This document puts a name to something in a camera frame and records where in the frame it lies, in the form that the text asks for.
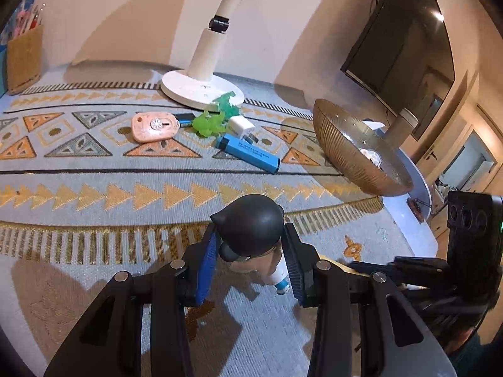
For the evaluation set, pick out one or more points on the amber ribbed glass bowl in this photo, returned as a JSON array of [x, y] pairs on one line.
[[341, 136]]

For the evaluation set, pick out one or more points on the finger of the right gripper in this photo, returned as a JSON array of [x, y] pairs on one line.
[[390, 271]]

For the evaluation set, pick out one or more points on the cork pen holder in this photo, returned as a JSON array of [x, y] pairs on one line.
[[24, 60]]

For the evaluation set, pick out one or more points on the blue rectangular lighter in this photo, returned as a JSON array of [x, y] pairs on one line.
[[248, 153]]

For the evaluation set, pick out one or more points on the black-headed toy figure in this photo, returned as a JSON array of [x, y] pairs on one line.
[[250, 229]]

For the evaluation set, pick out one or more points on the white power adapter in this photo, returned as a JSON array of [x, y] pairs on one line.
[[242, 128]]

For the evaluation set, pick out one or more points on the white desk lamp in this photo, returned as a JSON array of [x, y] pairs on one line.
[[197, 87]]

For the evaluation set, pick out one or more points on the dark green dinosaur toy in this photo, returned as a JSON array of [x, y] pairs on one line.
[[224, 105]]

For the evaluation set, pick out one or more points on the black blue utility knife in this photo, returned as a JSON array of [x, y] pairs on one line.
[[185, 119]]

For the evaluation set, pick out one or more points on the pink oval gadget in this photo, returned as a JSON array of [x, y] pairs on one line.
[[154, 126]]

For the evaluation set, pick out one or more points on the standing booklets stack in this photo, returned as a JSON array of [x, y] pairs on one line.
[[6, 35]]

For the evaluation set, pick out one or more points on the black wall television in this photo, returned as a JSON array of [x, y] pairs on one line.
[[403, 56]]

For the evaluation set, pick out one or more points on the light green dinosaur toy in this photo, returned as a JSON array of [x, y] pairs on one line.
[[207, 125]]

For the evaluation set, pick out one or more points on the person right hand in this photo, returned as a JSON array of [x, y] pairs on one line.
[[466, 342]]

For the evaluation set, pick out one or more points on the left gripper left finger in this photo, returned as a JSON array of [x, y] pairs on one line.
[[106, 339]]

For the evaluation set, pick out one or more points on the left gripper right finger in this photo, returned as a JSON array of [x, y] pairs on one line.
[[364, 324]]

